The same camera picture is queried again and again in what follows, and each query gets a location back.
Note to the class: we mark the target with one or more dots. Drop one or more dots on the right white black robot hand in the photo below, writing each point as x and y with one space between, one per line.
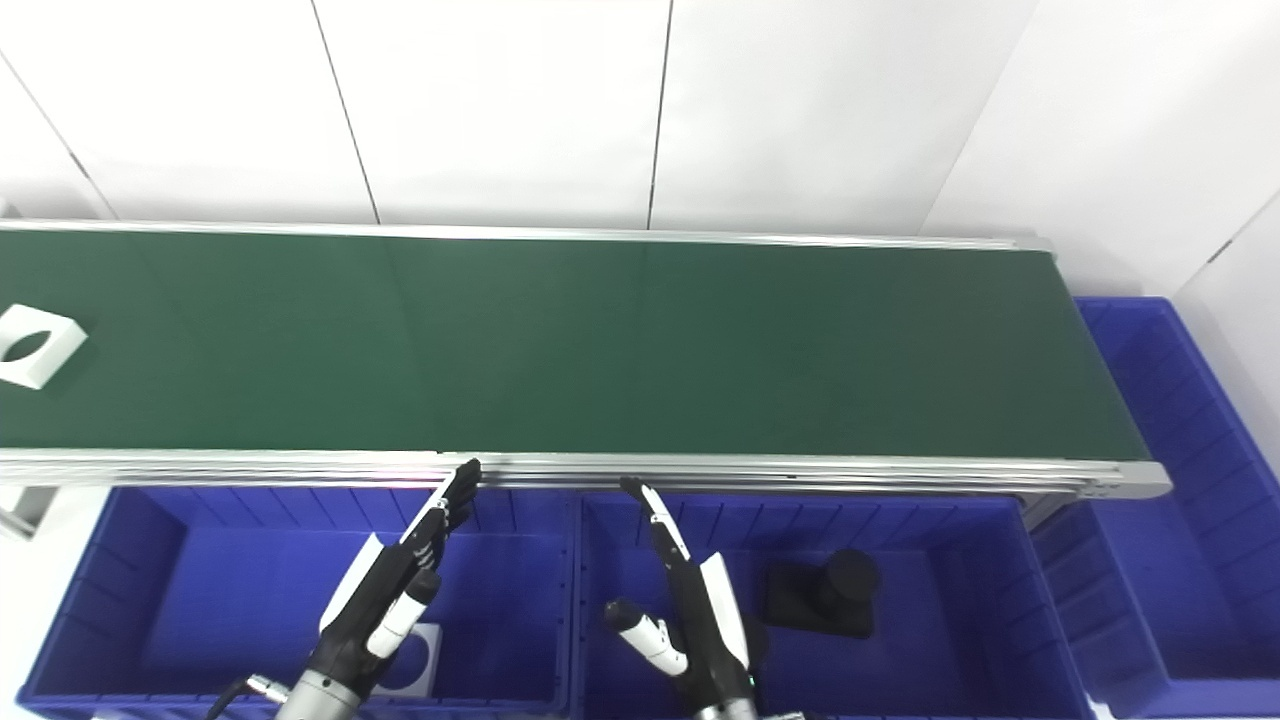
705 620

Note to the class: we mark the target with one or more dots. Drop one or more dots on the white square part round hole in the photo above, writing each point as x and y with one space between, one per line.
430 660
55 345

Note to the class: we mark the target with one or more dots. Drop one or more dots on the black part with cylinder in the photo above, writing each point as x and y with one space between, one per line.
825 600

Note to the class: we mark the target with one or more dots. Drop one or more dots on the blue plastic bin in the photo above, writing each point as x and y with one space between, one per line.
900 680
240 600
1160 560

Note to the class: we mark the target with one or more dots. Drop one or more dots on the aluminium conveyor leg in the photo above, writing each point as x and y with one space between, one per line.
25 505

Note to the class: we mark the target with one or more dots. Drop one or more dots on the green conveyor belt aluminium frame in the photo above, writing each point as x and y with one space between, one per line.
600 340

